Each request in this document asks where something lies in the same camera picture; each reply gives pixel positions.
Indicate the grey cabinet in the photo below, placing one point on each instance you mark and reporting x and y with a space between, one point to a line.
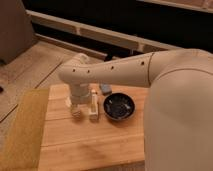
16 32

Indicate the yellow-green cloth mat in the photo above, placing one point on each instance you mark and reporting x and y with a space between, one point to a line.
21 149

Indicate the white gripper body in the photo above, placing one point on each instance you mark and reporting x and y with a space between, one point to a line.
80 93

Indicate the wooden cutting board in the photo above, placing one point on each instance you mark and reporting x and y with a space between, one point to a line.
71 144

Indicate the white paper cup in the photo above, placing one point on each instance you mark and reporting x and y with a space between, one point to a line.
74 109

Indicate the white tube bottle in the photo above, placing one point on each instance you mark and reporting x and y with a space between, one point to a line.
94 108

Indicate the dark ceramic bowl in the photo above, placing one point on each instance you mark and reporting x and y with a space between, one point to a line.
119 106

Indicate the blue sponge block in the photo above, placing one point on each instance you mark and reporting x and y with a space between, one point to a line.
105 89

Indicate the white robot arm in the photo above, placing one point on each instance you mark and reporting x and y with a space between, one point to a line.
178 111

